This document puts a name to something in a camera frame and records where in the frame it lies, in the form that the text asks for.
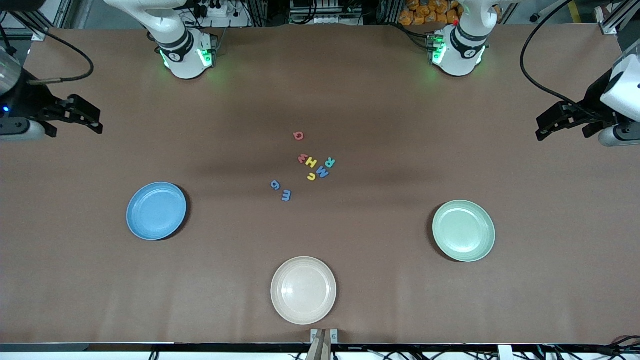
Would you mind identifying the blue plate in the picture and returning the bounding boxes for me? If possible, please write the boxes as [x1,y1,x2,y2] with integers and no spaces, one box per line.
[126,182,188,241]

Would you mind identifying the green plate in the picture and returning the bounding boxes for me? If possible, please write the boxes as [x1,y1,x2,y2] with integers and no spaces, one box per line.
[432,200,496,263]

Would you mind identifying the orange packaged goods pile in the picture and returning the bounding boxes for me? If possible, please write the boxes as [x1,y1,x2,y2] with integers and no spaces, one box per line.
[399,0,463,27]

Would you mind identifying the white power strip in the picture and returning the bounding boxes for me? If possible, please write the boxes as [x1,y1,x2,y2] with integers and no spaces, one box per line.
[192,0,252,29]

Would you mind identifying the metal equipment rack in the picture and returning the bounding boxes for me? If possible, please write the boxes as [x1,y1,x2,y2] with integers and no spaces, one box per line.
[289,0,364,26]

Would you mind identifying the beige plate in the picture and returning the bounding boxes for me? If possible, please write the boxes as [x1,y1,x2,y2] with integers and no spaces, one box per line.
[270,256,337,326]

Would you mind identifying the black camera cable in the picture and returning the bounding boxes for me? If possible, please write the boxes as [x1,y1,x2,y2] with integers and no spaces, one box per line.
[520,0,608,122]
[0,10,95,85]

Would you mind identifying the black floor cables bundle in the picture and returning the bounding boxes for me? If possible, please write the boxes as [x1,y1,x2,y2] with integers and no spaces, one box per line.
[287,343,640,360]

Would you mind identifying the metal table edge bracket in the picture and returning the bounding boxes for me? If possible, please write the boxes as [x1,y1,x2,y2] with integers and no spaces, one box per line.
[310,328,339,345]

